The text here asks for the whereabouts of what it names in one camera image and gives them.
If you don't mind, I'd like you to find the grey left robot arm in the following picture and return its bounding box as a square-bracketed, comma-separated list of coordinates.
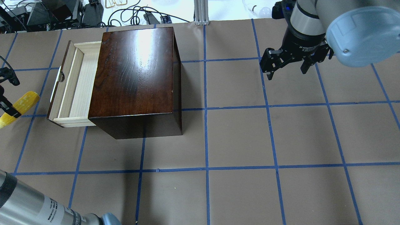
[0, 66, 121, 225]

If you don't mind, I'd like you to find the gold wire rack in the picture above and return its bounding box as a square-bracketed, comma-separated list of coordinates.
[105, 0, 128, 8]

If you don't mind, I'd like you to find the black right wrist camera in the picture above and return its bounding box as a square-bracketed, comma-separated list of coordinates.
[272, 0, 296, 19]

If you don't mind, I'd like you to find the black power adapter with cable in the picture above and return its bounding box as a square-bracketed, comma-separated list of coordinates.
[101, 5, 191, 27]

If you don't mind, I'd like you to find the black equipment pile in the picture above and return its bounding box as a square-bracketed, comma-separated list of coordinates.
[0, 0, 106, 34]

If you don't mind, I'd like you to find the aluminium frame post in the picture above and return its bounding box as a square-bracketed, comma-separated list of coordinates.
[194, 0, 210, 25]

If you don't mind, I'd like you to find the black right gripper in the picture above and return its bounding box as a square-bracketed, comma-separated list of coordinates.
[259, 20, 334, 81]

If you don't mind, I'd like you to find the dark wooden drawer cabinet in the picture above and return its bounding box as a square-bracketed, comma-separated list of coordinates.
[88, 27, 183, 139]

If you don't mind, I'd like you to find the yellow corn cob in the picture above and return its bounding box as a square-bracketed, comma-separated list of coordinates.
[0, 91, 40, 128]

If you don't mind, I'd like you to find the white light bulb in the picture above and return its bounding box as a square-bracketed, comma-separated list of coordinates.
[242, 0, 272, 19]

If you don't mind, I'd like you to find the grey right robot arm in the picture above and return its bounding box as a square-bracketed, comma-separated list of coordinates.
[259, 0, 400, 80]

